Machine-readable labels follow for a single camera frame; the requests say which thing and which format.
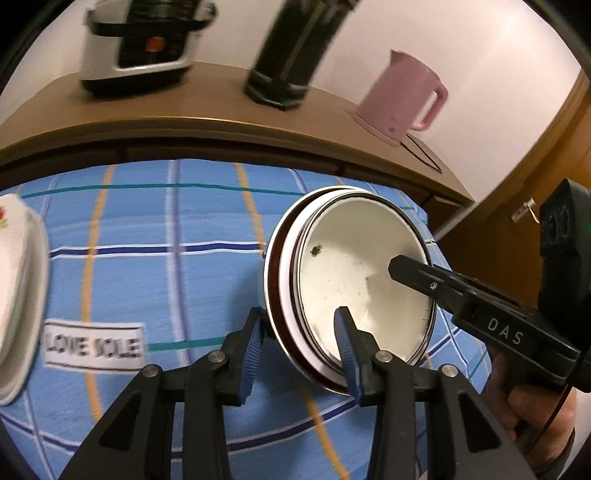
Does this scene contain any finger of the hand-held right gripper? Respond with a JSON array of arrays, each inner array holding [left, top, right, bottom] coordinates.
[[388, 255, 468, 320]]

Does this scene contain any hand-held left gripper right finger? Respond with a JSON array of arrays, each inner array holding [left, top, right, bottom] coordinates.
[[332, 305, 539, 480]]

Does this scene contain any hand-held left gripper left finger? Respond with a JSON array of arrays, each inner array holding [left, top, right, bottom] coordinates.
[[60, 305, 269, 480]]

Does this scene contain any cream enamel bowl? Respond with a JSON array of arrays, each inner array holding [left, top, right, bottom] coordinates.
[[263, 185, 437, 395]]

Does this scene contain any white enamel bowl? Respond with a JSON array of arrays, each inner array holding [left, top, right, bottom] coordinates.
[[279, 187, 437, 384]]

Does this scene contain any grey round plate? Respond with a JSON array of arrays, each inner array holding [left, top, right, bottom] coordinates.
[[0, 222, 51, 407]]

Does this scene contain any large floral white plate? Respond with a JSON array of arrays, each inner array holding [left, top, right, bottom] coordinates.
[[0, 193, 47, 365]]

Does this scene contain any person's right hand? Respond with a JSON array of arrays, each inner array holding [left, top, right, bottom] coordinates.
[[482, 353, 578, 474]]

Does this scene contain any blue plaid tablecloth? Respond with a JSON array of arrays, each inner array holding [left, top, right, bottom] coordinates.
[[0, 158, 490, 480]]

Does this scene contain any white cloth label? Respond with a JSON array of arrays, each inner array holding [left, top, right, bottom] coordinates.
[[42, 319, 146, 371]]

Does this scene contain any pink electric kettle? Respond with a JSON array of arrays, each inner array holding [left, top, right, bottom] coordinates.
[[353, 50, 450, 147]]

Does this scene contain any black thermos flask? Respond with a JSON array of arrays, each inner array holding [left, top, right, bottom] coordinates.
[[243, 0, 363, 110]]

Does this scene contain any brown wooden cabinet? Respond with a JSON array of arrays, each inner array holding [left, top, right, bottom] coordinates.
[[0, 62, 476, 208]]

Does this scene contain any white rice cooker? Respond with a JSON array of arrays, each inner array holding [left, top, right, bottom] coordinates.
[[79, 0, 218, 100]]

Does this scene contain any black kettle cable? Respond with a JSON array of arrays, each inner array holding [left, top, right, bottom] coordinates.
[[399, 134, 444, 174]]

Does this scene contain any small metal handle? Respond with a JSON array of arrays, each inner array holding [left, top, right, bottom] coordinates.
[[510, 198, 543, 223]]

